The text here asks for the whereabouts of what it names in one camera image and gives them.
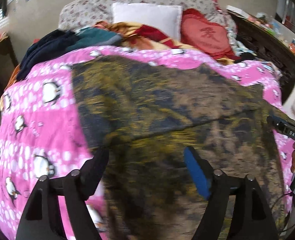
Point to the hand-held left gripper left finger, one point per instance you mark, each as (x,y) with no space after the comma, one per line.
(93,165)

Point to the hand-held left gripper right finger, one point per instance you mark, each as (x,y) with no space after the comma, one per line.
(197,172)

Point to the brown camouflage patterned garment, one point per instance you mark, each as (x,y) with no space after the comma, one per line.
(162,105)

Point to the navy blue clothes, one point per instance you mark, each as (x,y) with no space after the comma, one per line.
(47,47)

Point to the pink penguin print blanket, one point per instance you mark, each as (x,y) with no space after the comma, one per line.
(37,135)

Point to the orange bottle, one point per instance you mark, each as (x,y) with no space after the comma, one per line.
(293,45)

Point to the red heart cushion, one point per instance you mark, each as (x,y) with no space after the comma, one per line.
(207,37)

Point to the teal cloth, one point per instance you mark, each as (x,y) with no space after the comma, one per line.
(97,36)

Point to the dark wooden side table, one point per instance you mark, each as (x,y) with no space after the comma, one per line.
(0,62)

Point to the red and gold blanket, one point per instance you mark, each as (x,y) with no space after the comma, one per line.
(147,33)

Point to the white pillow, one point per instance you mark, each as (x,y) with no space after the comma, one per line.
(147,17)

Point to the dark wall hanging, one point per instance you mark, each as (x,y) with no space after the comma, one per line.
(3,5)

